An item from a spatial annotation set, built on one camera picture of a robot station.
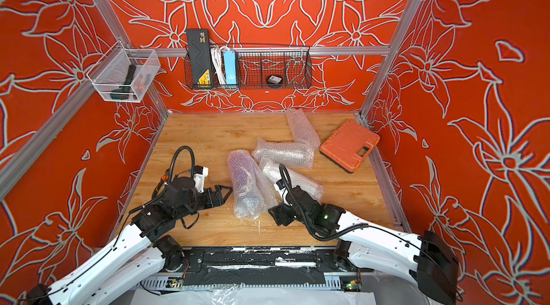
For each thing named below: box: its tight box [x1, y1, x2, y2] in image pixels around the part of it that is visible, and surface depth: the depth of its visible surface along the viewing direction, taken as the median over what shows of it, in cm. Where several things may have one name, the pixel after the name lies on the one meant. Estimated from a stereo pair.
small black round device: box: [266, 74, 283, 85], surface depth 97 cm
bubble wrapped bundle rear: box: [285, 108, 321, 150], surface depth 102 cm
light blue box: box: [223, 50, 237, 86], surface depth 91 cm
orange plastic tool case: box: [319, 119, 381, 174], surface depth 102 cm
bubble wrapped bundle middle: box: [251, 136, 315, 169], surface depth 94 cm
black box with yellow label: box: [186, 28, 214, 90], surface depth 90 cm
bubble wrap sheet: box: [227, 149, 280, 220], surface depth 85 cm
